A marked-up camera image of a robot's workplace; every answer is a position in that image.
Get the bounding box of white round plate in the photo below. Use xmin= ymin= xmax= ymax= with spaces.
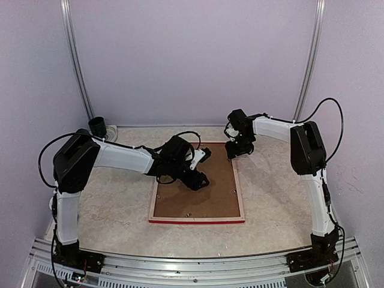
xmin=104 ymin=125 xmax=118 ymax=142

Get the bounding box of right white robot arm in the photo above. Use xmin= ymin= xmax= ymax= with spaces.
xmin=224 ymin=109 xmax=341 ymax=272

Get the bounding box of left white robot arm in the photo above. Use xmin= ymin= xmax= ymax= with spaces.
xmin=50 ymin=129 xmax=211 ymax=274

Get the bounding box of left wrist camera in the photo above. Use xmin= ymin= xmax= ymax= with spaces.
xmin=186 ymin=147 xmax=212 ymax=170

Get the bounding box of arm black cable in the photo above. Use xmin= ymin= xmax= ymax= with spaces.
xmin=295 ymin=97 xmax=345 ymax=169
xmin=37 ymin=130 xmax=205 ymax=288

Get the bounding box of brown backing board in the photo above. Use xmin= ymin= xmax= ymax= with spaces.
xmin=152 ymin=143 xmax=241 ymax=217

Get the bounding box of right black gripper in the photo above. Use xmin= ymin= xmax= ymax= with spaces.
xmin=225 ymin=133 xmax=253 ymax=159

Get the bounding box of left aluminium corner post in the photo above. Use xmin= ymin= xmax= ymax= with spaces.
xmin=60 ymin=0 xmax=94 ymax=120

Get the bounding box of black cup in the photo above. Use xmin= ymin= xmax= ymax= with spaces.
xmin=88 ymin=116 xmax=107 ymax=138

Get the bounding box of front aluminium rail base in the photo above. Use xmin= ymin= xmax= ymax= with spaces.
xmin=17 ymin=236 xmax=371 ymax=288

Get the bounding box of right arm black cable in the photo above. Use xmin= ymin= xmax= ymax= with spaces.
xmin=295 ymin=97 xmax=345 ymax=169

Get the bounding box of aluminium corner post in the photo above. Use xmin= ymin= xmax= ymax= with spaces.
xmin=60 ymin=0 xmax=94 ymax=120
xmin=293 ymin=0 xmax=326 ymax=122

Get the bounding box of red wooden picture frame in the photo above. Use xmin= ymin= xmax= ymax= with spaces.
xmin=148 ymin=141 xmax=246 ymax=224

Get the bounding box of right aluminium corner post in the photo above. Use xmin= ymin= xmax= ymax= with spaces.
xmin=293 ymin=0 xmax=326 ymax=122

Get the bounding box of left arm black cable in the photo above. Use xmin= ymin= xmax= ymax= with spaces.
xmin=37 ymin=130 xmax=205 ymax=288

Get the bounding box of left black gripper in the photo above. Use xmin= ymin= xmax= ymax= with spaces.
xmin=169 ymin=158 xmax=210 ymax=191

